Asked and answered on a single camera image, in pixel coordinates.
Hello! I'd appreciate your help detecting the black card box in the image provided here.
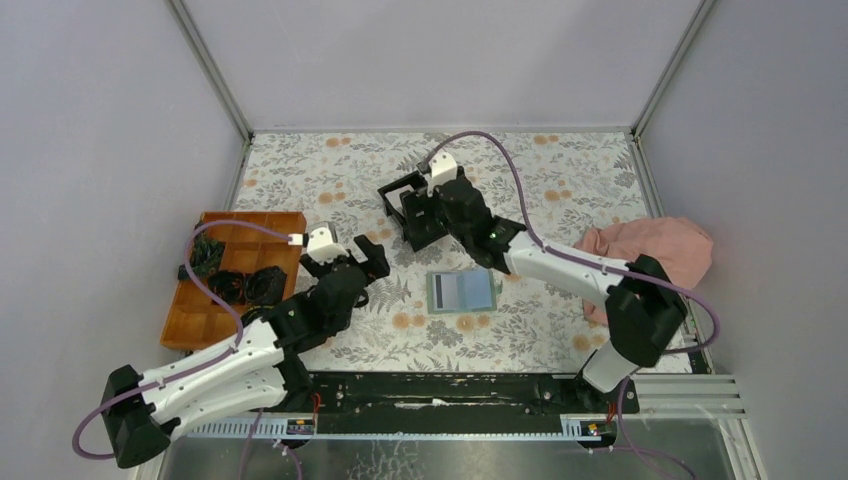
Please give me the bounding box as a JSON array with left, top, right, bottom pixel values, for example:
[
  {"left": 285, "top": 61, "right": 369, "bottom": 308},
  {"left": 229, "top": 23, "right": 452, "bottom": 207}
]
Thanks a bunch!
[{"left": 377, "top": 172, "right": 448, "bottom": 252}]

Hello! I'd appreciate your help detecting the pink cloth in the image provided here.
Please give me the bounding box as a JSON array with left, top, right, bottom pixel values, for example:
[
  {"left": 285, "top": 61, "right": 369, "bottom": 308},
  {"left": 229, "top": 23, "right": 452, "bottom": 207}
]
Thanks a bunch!
[{"left": 574, "top": 217, "right": 714, "bottom": 289}]

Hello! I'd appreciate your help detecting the black coiled strap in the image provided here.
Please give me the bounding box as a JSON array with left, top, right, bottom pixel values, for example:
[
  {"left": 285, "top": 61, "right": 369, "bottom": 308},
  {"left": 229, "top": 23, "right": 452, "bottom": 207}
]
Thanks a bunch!
[
  {"left": 207, "top": 270, "right": 256, "bottom": 307},
  {"left": 245, "top": 266, "right": 289, "bottom": 307}
]

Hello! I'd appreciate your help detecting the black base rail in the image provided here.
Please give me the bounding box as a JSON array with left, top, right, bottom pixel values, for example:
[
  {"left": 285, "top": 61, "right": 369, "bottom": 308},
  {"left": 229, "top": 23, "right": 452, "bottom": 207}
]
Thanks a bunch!
[{"left": 293, "top": 371, "right": 640, "bottom": 435}]

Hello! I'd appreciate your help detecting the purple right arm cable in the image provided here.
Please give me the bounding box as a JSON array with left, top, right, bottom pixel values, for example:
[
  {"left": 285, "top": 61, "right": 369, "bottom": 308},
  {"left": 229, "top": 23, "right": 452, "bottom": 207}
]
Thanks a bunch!
[{"left": 420, "top": 131, "right": 721, "bottom": 356}]

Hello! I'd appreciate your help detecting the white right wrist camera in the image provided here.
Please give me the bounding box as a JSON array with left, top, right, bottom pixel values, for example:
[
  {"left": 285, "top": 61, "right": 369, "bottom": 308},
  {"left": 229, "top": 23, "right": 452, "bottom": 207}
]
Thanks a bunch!
[{"left": 417, "top": 151, "right": 459, "bottom": 197}]

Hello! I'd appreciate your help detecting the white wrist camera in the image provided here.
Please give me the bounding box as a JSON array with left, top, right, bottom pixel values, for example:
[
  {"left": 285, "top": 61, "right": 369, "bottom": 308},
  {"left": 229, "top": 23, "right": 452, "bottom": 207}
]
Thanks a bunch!
[
  {"left": 417, "top": 151, "right": 459, "bottom": 197},
  {"left": 288, "top": 222, "right": 349, "bottom": 265}
]

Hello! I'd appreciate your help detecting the white magnetic stripe card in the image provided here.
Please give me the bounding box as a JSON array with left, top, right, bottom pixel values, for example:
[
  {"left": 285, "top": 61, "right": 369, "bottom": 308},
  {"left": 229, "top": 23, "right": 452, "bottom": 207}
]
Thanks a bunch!
[{"left": 433, "top": 273, "right": 463, "bottom": 311}]

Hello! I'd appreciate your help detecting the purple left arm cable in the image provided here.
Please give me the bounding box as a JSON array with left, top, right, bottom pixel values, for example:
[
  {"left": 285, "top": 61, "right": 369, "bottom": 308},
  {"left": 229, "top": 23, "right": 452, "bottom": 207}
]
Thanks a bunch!
[{"left": 71, "top": 219, "right": 306, "bottom": 461}]

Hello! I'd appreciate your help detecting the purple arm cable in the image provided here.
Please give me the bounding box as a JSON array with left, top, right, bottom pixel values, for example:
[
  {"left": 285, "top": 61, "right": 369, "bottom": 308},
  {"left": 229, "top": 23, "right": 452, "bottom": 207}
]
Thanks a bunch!
[
  {"left": 420, "top": 131, "right": 721, "bottom": 356},
  {"left": 71, "top": 219, "right": 306, "bottom": 461}
]

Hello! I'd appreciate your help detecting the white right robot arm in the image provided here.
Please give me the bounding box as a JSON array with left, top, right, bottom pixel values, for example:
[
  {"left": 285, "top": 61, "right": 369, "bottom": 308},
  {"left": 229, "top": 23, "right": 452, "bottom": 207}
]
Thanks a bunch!
[{"left": 428, "top": 177, "right": 687, "bottom": 412}]

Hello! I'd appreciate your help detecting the orange compartment tray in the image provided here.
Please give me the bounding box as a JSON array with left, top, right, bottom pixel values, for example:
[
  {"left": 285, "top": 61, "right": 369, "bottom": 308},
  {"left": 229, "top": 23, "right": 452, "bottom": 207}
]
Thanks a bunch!
[{"left": 160, "top": 212, "right": 306, "bottom": 351}]

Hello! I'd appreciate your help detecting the green patterned strap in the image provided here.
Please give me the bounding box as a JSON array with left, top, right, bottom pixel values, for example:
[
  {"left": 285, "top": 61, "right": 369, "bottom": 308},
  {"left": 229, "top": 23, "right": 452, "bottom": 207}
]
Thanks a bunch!
[{"left": 177, "top": 231, "right": 227, "bottom": 282}]

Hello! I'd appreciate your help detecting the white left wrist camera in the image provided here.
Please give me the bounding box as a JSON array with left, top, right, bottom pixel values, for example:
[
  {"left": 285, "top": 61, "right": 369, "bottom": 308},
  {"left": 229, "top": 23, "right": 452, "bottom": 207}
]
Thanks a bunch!
[{"left": 288, "top": 222, "right": 349, "bottom": 265}]

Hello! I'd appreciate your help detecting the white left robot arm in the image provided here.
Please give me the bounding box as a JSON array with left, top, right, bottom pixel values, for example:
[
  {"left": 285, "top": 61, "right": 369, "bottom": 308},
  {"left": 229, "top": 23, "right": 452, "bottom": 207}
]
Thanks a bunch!
[{"left": 99, "top": 233, "right": 390, "bottom": 469}]

